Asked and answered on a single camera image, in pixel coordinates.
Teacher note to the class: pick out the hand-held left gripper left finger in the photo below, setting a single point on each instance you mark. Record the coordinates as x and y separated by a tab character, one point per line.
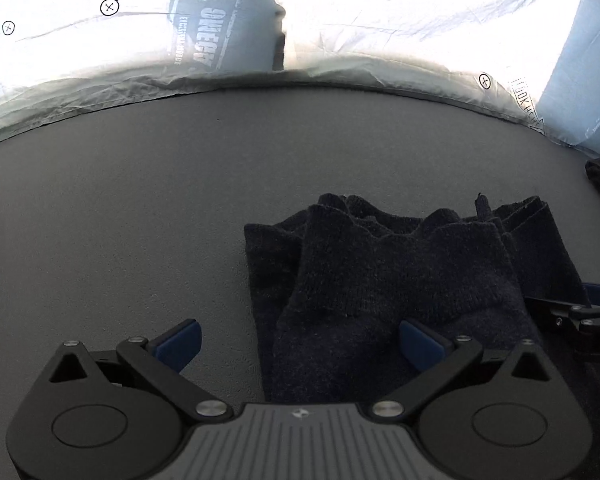
180	342

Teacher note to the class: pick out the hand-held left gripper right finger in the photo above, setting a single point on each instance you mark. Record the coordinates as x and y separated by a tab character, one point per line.
420	345

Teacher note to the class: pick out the dark navy sweater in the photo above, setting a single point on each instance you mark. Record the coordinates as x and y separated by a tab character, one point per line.
380	280

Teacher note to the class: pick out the white carrot-printed plastic sheet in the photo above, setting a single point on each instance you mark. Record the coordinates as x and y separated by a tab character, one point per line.
380	20

